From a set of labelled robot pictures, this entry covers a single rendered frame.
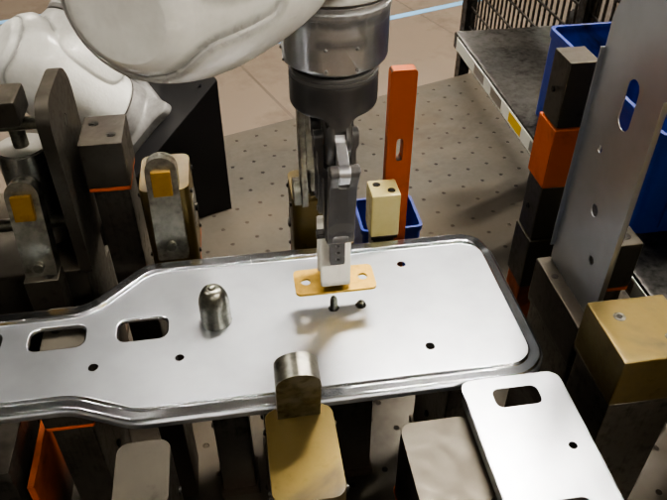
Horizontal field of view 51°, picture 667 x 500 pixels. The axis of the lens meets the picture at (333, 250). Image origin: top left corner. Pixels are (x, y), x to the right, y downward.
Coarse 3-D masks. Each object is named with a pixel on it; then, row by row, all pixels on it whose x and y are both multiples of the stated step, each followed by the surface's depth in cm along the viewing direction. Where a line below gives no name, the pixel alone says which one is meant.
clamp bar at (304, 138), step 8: (296, 112) 77; (296, 120) 78; (304, 120) 76; (304, 128) 77; (304, 136) 77; (304, 144) 78; (304, 152) 78; (312, 152) 79; (304, 160) 79; (312, 160) 80; (304, 168) 79; (312, 168) 80; (304, 176) 80; (304, 184) 80; (304, 192) 81; (304, 200) 81
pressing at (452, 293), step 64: (256, 256) 81; (384, 256) 82; (448, 256) 82; (0, 320) 73; (64, 320) 74; (128, 320) 74; (192, 320) 74; (256, 320) 74; (320, 320) 74; (384, 320) 74; (448, 320) 74; (512, 320) 74; (0, 384) 67; (64, 384) 67; (128, 384) 67; (192, 384) 67; (256, 384) 67; (384, 384) 67; (448, 384) 68
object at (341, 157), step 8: (336, 136) 58; (344, 136) 58; (336, 144) 58; (344, 144) 58; (336, 152) 57; (344, 152) 57; (336, 160) 58; (344, 160) 57; (328, 168) 58; (344, 168) 57; (344, 176) 57; (344, 184) 58
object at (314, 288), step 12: (360, 264) 74; (300, 276) 73; (312, 276) 73; (372, 276) 73; (300, 288) 71; (312, 288) 71; (324, 288) 71; (336, 288) 71; (348, 288) 71; (360, 288) 71; (372, 288) 71
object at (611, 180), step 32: (640, 0) 59; (640, 32) 59; (608, 64) 65; (640, 64) 60; (608, 96) 66; (640, 96) 60; (608, 128) 66; (640, 128) 61; (576, 160) 73; (608, 160) 67; (640, 160) 61; (576, 192) 74; (608, 192) 67; (576, 224) 75; (608, 224) 68; (576, 256) 75; (608, 256) 68; (576, 288) 76
